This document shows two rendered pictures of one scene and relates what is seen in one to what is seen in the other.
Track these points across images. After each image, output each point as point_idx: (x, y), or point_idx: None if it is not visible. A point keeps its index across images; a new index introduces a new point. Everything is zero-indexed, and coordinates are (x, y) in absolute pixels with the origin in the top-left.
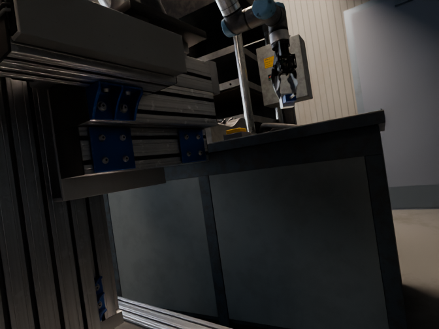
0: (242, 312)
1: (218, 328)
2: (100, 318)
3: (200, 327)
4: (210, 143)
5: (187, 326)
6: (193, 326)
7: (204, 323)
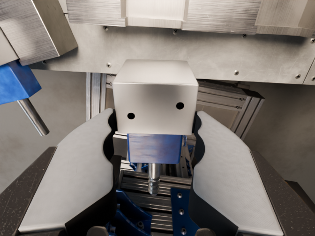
0: None
1: (219, 93)
2: (189, 162)
3: (206, 95)
4: (306, 84)
5: (198, 96)
6: (202, 95)
7: (208, 91)
